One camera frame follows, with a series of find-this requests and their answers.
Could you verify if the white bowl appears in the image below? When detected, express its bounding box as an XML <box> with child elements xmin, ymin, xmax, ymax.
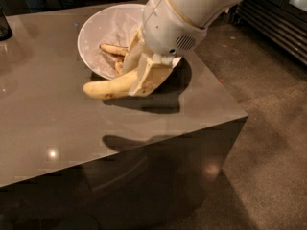
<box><xmin>77</xmin><ymin>3</ymin><xmax>183</xmax><ymax>81</ymax></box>

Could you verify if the yellow banana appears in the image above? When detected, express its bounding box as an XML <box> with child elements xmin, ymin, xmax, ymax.
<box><xmin>83</xmin><ymin>69</ymin><xmax>137</xmax><ymax>101</ymax></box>
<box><xmin>99</xmin><ymin>43</ymin><xmax>128</xmax><ymax>75</ymax></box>

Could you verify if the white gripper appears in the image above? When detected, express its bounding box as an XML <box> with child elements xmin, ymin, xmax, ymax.
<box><xmin>122</xmin><ymin>0</ymin><xmax>206</xmax><ymax>97</ymax></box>

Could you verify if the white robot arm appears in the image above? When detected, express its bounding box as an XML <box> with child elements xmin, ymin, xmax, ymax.
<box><xmin>124</xmin><ymin>0</ymin><xmax>242</xmax><ymax>97</ymax></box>

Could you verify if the black slatted appliance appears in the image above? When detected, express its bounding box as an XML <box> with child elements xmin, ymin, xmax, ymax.
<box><xmin>230</xmin><ymin>0</ymin><xmax>307</xmax><ymax>65</ymax></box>

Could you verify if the white paper bowl liner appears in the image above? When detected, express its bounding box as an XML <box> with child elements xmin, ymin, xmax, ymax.
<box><xmin>90</xmin><ymin>5</ymin><xmax>144</xmax><ymax>80</ymax></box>

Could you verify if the dark object at table edge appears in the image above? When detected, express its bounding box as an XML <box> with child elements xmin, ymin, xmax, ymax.
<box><xmin>0</xmin><ymin>7</ymin><xmax>12</xmax><ymax>41</ymax></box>

